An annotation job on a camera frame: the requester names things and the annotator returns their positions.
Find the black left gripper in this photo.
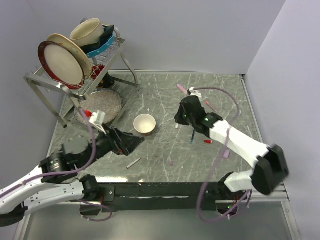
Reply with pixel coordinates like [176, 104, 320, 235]
[80, 122, 146, 169]

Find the blue pen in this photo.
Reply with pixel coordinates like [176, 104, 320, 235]
[190, 129, 196, 144]

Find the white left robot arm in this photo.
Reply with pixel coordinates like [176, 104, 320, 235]
[0, 127, 145, 227]

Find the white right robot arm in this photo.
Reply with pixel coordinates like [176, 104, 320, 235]
[174, 96, 289, 199]

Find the red crayon pen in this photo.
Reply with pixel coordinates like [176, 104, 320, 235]
[205, 100, 217, 113]

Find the white pen red cap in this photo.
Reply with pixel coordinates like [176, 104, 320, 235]
[126, 158, 141, 169]

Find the white paper cup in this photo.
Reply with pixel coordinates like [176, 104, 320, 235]
[133, 114, 157, 135]

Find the glass textured plate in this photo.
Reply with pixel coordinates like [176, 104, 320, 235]
[78, 88, 124, 124]

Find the red object in rack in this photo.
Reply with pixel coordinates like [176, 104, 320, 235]
[90, 64, 105, 80]

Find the steel dish rack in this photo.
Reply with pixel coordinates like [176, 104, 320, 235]
[24, 27, 141, 128]

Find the red rimmed white plate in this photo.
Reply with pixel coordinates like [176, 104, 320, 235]
[37, 41, 85, 90]

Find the blue rimmed dish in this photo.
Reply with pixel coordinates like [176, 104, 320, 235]
[80, 25, 115, 58]

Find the cream ceramic bowl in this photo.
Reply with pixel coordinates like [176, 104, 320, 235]
[69, 18, 105, 47]

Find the beige plate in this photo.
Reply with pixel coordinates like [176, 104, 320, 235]
[47, 33, 92, 80]

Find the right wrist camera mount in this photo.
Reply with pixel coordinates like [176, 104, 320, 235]
[187, 87, 202, 99]

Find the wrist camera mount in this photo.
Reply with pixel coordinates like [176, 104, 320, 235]
[187, 87, 202, 99]
[84, 109, 106, 134]

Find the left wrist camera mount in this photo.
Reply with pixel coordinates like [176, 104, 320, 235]
[84, 109, 106, 134]

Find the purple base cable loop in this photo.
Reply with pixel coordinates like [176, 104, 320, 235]
[81, 201, 118, 223]

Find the black base frame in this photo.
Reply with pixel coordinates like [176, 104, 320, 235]
[79, 181, 246, 216]

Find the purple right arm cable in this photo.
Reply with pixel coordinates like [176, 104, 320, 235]
[196, 86, 253, 223]

